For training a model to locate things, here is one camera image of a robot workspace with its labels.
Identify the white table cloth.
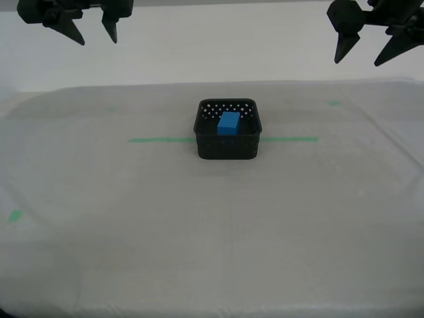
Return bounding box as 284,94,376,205
0,78,424,318

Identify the blue rectangular block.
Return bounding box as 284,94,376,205
217,111,241,136

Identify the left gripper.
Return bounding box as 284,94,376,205
17,0,135,46

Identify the long green tape strip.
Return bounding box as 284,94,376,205
127,136,319,144

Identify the black perforated plastic basket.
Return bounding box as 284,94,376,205
193,98,264,161

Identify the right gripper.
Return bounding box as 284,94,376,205
327,0,424,68

